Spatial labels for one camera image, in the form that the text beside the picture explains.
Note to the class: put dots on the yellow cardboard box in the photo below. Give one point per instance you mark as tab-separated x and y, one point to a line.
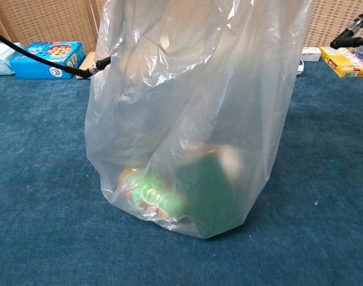
345	64

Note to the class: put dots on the blue carpet table cover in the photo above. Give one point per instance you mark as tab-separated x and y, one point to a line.
35	178

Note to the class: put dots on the blue cookie box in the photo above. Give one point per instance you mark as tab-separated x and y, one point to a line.
35	68

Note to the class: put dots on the pale blue wet wipes pack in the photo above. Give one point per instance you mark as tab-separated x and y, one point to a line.
1	62

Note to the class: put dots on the green yellow scouring sponge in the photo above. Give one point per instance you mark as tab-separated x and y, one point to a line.
208	190

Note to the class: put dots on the clear plastic bag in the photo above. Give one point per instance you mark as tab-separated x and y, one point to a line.
184	104

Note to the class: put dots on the dark pen refill package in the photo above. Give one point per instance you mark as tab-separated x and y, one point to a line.
300	67

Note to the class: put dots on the green matryoshka doll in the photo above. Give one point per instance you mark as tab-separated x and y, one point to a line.
154	193

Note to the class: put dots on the small white box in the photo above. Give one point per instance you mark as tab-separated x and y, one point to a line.
311	54

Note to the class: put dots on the wicker folding screen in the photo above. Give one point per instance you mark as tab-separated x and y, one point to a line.
50	21

